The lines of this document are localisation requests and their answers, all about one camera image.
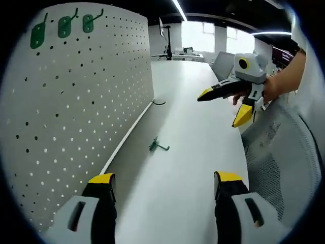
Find green hook assembly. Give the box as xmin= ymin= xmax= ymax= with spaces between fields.
xmin=82 ymin=8 xmax=105 ymax=34
xmin=57 ymin=7 xmax=79 ymax=39
xmin=29 ymin=12 xmax=49 ymax=49
xmin=148 ymin=136 xmax=170 ymax=153

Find white perforated mounting plate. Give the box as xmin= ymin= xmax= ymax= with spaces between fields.
xmin=0 ymin=5 xmax=167 ymax=232

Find ceiling light strip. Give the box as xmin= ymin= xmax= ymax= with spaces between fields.
xmin=253 ymin=30 xmax=293 ymax=36
xmin=172 ymin=0 xmax=189 ymax=21

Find black tripod stand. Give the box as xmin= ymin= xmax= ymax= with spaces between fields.
xmin=152 ymin=17 xmax=175 ymax=61

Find person's right hand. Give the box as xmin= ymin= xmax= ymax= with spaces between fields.
xmin=232 ymin=75 xmax=283 ymax=106

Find grey chair back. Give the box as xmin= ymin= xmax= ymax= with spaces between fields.
xmin=211 ymin=51 xmax=236 ymax=81

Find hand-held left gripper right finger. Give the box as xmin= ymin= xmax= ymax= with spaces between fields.
xmin=214 ymin=170 xmax=289 ymax=244

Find white mesh office chair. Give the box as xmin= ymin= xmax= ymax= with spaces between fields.
xmin=240 ymin=98 xmax=322 ymax=229

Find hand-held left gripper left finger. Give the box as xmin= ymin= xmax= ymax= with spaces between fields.
xmin=47 ymin=172 xmax=117 ymax=244

